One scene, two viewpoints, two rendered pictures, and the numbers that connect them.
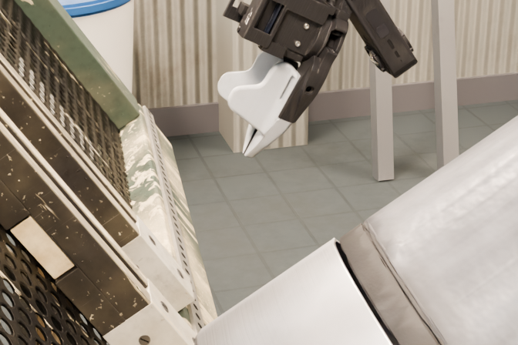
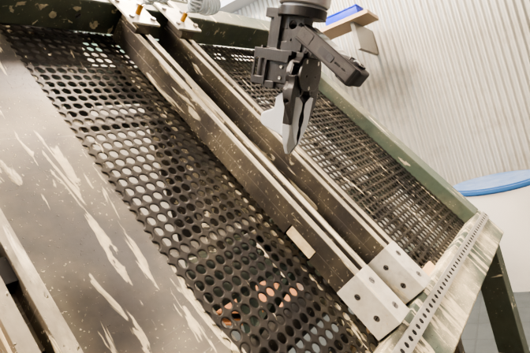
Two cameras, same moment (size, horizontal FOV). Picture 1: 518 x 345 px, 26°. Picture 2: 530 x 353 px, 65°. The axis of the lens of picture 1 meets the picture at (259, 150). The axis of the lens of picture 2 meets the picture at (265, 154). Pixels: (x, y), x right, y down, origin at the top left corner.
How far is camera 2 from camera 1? 73 cm
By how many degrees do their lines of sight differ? 52
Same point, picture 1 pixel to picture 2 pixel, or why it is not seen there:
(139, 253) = (386, 258)
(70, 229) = (308, 232)
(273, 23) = (263, 70)
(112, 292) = (334, 266)
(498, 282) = not seen: outside the picture
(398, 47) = (342, 65)
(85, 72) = (441, 195)
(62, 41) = (427, 181)
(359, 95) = not seen: outside the picture
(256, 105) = (274, 120)
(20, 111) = (317, 186)
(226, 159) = not seen: outside the picture
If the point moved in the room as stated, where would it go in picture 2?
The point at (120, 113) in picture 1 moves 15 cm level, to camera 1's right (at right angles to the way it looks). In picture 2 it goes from (464, 214) to (506, 210)
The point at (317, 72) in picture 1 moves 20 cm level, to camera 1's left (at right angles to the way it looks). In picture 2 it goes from (286, 88) to (207, 124)
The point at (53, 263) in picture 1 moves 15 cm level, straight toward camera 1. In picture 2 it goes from (306, 250) to (270, 275)
